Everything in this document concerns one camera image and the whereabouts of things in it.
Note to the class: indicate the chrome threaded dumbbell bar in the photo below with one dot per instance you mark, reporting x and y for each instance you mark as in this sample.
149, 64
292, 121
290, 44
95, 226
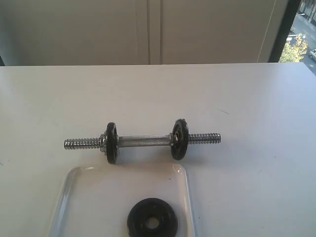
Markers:
142, 141

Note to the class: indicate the chrome collar nut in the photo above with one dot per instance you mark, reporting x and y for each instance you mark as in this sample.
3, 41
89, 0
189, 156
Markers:
102, 142

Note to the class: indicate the white rectangular tray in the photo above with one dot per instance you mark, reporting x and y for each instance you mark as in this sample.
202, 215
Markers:
96, 201

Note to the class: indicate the black window frame post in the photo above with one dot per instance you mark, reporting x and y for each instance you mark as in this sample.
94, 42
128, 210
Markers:
284, 28

